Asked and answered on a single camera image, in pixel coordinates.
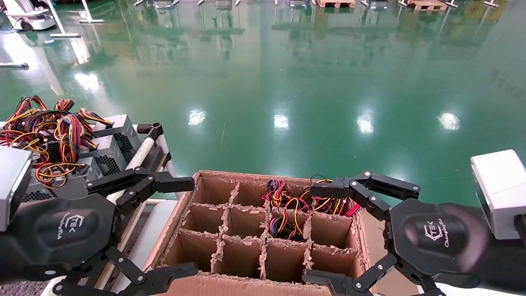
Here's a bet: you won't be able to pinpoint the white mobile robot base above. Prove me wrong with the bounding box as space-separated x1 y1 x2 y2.
2 0 57 32

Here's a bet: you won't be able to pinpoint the tangled red yellow wire harness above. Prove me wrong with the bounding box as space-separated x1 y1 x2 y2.
0 95 56 155

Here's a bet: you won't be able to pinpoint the multicoloured wire bundle with purple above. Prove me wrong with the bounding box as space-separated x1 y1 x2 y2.
262 178 293 210

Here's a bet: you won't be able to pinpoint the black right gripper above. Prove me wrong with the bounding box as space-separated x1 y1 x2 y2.
302 171 526 296

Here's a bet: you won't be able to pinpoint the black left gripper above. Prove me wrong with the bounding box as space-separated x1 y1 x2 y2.
0 166 200 296

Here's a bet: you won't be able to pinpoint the white table leg pipe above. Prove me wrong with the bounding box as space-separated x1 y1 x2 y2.
157 135 182 200

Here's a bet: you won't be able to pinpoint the power supply in box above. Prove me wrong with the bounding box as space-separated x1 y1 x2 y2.
294 175 362 217

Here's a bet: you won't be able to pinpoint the long white rail pipe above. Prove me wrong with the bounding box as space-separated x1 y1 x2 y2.
41 136 160 296

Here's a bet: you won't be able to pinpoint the black pipe clamp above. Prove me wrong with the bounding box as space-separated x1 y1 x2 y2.
137 123 164 142

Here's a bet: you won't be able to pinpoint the grey power supplies with cables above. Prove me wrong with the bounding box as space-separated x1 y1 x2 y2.
35 98 115 184

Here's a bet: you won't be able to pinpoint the grey metal power supply unit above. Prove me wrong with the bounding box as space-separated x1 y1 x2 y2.
53 157 103 198
80 136 128 176
23 181 56 203
92 114 142 164

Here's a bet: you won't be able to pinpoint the wooden pallet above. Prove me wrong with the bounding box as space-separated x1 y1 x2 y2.
407 0 448 12
316 0 356 9

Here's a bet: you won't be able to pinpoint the grey power supply with wires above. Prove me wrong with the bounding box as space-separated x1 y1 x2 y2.
268 197 309 242

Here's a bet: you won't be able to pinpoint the cardboard box with dividers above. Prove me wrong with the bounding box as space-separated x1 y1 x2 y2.
144 170 420 296

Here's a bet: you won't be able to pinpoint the white stand pole with foot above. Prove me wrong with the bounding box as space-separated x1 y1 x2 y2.
43 0 81 39
79 0 105 24

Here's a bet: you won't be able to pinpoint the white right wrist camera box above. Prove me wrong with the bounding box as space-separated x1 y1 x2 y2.
471 149 526 240

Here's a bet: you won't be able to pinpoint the grey felt table mat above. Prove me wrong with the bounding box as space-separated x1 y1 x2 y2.
0 281 54 296

